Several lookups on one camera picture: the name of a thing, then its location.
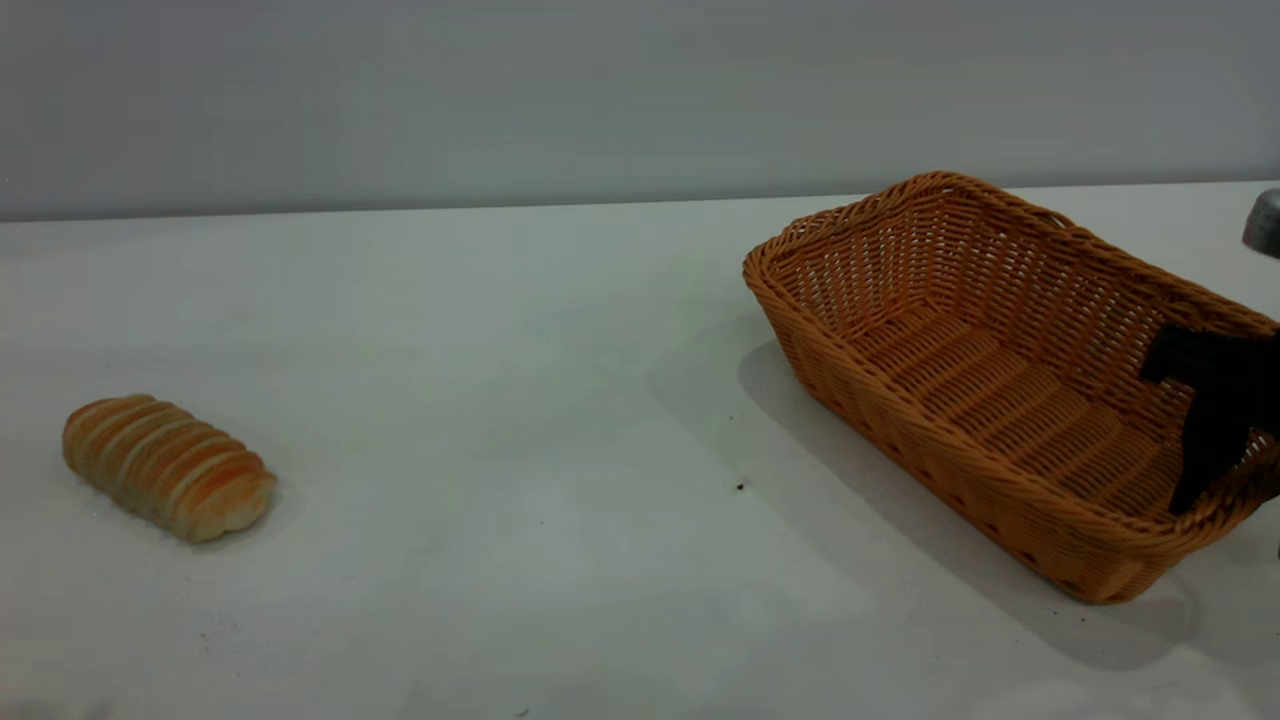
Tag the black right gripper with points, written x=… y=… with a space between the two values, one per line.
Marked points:
x=1245 y=375

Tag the orange woven wicker basket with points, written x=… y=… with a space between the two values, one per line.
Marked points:
x=1000 y=400

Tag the ridged orange bread loaf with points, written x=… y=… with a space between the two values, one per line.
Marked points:
x=170 y=467

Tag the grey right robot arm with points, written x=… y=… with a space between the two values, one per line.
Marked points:
x=1266 y=222

